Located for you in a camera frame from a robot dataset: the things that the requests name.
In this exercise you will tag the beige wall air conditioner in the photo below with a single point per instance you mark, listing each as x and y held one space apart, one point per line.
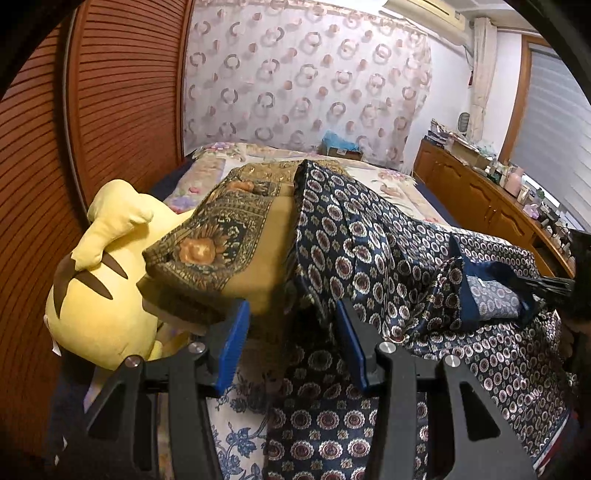
429 18

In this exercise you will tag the shallow open cardboard box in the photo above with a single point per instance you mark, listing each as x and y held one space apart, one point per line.
466 154

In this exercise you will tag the wooden louvered wardrobe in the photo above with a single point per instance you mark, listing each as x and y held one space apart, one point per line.
115 92

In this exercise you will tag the person's right hand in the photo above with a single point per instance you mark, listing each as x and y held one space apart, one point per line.
567 341

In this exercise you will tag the blue crumpled cloth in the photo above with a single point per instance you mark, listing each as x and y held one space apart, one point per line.
339 142

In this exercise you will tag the cream tied curtain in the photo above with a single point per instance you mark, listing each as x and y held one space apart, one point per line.
480 69

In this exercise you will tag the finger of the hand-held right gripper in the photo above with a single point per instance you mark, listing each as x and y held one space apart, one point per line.
549 286

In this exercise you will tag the yellow plush toy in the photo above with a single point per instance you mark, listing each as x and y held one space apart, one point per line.
92 314

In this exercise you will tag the stack of papers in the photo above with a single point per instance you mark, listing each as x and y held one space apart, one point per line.
441 131

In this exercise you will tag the small white desk fan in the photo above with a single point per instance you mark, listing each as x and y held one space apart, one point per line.
464 123

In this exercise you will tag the circle patterned sheer curtain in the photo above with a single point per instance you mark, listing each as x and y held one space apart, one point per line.
300 69

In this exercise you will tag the golden patterned cloth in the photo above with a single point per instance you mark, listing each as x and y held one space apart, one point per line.
221 230

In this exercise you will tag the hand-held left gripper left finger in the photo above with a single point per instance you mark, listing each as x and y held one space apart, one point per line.
233 341

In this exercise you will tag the navy mattress sheet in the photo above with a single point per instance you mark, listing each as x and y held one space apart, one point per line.
173 177

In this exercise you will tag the blue floral white bedsheet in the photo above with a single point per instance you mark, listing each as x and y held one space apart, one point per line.
240 415

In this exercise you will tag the brown cardboard box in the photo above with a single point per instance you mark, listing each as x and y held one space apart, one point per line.
346 156

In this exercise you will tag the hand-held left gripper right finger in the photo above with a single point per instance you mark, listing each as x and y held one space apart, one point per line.
355 341

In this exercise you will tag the pink thermos jug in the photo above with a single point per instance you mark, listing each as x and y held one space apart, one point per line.
513 182

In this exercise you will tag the navy patterned satin pajama top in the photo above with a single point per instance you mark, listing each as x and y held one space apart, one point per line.
369 240

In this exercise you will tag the wooden sideboard cabinet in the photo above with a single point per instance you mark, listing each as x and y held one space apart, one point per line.
461 184

